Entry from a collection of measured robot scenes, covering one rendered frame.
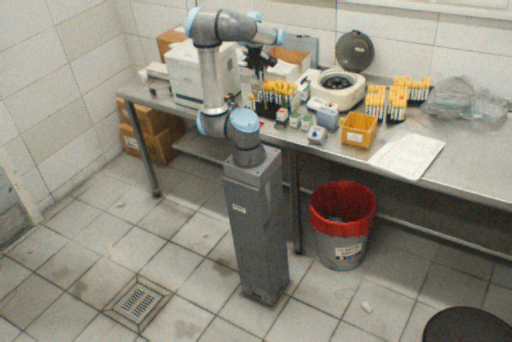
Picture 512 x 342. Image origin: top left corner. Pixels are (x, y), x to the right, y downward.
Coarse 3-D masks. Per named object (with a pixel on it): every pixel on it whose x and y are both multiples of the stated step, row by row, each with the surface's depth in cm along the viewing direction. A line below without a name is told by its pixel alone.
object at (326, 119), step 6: (318, 108) 227; (324, 108) 227; (318, 114) 228; (324, 114) 225; (330, 114) 223; (336, 114) 223; (318, 120) 230; (324, 120) 228; (330, 120) 225; (336, 120) 225; (324, 126) 230; (330, 126) 227; (336, 126) 228; (330, 132) 227
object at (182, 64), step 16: (176, 48) 249; (192, 48) 247; (224, 48) 244; (176, 64) 244; (192, 64) 237; (224, 64) 247; (176, 80) 251; (192, 80) 244; (224, 80) 251; (176, 96) 259; (192, 96) 252; (224, 96) 255
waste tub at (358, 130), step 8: (352, 112) 222; (352, 120) 225; (360, 120) 223; (368, 120) 221; (376, 120) 217; (344, 128) 214; (352, 128) 212; (360, 128) 226; (368, 128) 223; (376, 128) 221; (344, 136) 217; (352, 136) 215; (360, 136) 213; (368, 136) 211; (344, 144) 220; (352, 144) 218; (360, 144) 215; (368, 144) 214
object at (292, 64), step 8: (272, 48) 274; (280, 48) 273; (280, 56) 277; (288, 56) 274; (296, 56) 270; (304, 56) 267; (280, 64) 275; (288, 64) 274; (296, 64) 273; (304, 64) 261; (272, 72) 251; (280, 72) 267; (288, 72) 266; (296, 72) 256; (272, 80) 254; (280, 80) 251; (288, 80) 250; (256, 88) 264
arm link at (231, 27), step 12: (228, 12) 168; (228, 24) 168; (240, 24) 169; (252, 24) 173; (264, 24) 192; (228, 36) 170; (240, 36) 172; (252, 36) 176; (264, 36) 189; (276, 36) 201
